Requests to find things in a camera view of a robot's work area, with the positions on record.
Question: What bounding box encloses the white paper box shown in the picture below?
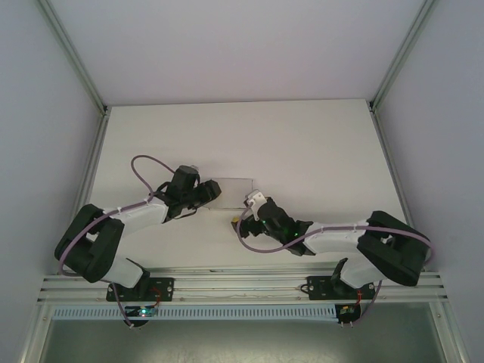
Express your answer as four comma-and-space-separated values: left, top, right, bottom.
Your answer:
203, 176, 258, 231

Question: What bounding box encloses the circuit board with green light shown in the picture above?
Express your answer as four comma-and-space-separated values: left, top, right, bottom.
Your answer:
124, 306, 158, 318

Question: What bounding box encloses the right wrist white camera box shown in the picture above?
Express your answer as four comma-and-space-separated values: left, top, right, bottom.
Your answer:
243, 188, 275, 221

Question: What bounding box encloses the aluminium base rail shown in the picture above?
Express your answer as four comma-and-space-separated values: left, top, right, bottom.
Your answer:
36, 262, 451, 303

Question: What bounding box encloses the white slotted cable duct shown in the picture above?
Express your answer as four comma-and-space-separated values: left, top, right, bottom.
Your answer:
51, 304, 337, 322

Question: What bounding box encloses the left aluminium table side rail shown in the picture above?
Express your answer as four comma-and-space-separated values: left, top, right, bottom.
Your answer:
75, 107, 111, 216

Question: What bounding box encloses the aluminium table side rail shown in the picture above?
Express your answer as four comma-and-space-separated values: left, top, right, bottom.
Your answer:
371, 107, 427, 272
75, 107, 111, 216

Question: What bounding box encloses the right aluminium table side rail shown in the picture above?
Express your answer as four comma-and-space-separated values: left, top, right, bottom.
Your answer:
371, 107, 427, 272

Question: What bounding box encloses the left aluminium frame post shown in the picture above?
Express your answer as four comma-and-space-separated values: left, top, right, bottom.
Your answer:
36, 0, 110, 116

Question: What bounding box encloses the aluminium frame post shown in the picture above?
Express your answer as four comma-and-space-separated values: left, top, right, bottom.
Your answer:
36, 0, 110, 116
368, 0, 439, 113

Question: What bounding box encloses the aluminium frame leg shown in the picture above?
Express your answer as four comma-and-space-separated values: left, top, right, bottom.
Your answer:
20, 302, 52, 363
429, 302, 467, 363

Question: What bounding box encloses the right aluminium frame post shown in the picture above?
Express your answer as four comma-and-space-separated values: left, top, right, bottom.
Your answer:
368, 0, 439, 113

